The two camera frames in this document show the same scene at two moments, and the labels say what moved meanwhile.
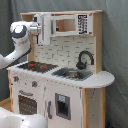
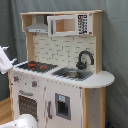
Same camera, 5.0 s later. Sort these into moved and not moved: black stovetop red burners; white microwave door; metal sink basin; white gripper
Moved: white gripper
Not moved: black stovetop red burners; white microwave door; metal sink basin
